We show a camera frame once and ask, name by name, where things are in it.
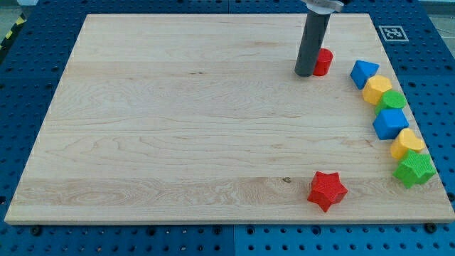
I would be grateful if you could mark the blue cube block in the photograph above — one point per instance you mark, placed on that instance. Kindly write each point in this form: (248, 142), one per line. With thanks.
(389, 123)

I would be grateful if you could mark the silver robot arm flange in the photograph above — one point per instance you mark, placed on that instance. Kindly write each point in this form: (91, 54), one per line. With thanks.
(324, 7)

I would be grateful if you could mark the yellow heart block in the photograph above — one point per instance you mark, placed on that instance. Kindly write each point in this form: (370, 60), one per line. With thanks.
(404, 141)

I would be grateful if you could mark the yellow black hazard tape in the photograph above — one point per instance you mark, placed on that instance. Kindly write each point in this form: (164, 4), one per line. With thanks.
(12, 34)

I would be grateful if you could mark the red cylinder block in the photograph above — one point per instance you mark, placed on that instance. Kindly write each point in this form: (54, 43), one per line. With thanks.
(323, 62)

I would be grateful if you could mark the white fiducial marker tag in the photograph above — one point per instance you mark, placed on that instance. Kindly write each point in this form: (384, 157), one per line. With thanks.
(393, 34)

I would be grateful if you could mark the green cylinder block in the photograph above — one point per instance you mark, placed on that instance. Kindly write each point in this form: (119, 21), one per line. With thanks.
(390, 100)

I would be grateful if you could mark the blue triangle block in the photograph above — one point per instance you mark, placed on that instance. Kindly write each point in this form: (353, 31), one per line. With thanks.
(362, 71)

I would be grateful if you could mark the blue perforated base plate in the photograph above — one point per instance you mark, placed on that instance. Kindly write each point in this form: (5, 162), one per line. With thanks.
(30, 74)

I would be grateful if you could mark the light wooden board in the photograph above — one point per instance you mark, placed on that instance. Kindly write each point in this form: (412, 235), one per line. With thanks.
(166, 119)

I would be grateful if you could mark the red star block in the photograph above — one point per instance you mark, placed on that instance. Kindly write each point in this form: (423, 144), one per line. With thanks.
(326, 190)

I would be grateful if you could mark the yellow hexagon block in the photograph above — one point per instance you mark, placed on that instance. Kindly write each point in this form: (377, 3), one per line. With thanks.
(375, 87)

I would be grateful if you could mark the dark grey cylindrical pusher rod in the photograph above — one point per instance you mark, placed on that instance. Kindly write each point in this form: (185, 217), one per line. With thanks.
(311, 41)

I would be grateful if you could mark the green star block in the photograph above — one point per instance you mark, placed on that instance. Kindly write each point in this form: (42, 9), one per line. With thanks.
(414, 168)

